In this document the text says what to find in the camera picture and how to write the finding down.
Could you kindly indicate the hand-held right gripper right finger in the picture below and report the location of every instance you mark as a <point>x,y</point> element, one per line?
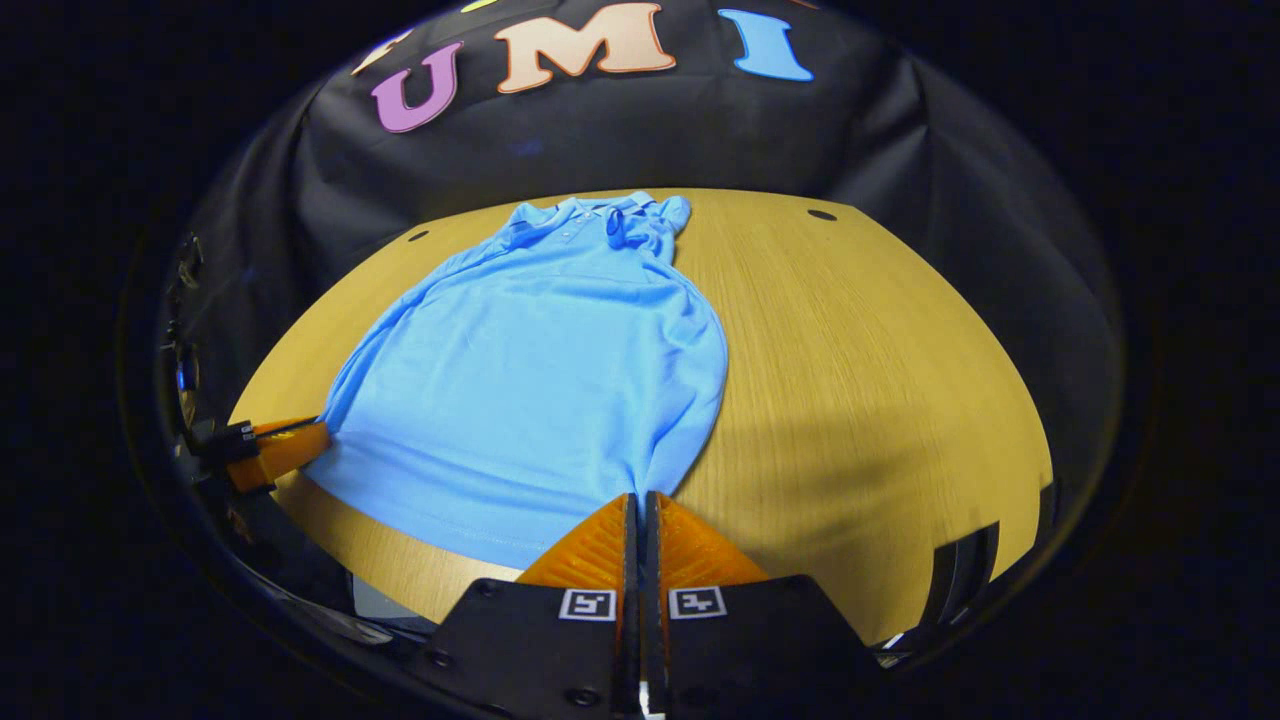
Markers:
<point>655,650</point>

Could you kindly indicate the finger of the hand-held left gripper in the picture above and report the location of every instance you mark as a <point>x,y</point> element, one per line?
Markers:
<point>285,425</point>
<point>285,452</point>

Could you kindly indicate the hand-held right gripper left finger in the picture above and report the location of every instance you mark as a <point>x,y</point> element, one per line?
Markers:
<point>628,650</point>

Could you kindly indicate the light blue T-shirt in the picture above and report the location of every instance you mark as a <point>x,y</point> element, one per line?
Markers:
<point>530,380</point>

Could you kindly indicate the black backdrop cloth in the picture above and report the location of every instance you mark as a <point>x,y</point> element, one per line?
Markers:
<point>620,140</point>

